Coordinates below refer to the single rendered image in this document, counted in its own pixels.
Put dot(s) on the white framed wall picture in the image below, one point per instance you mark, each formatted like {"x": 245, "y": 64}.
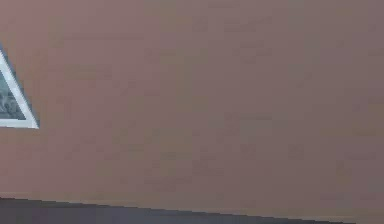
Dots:
{"x": 8, "y": 100}

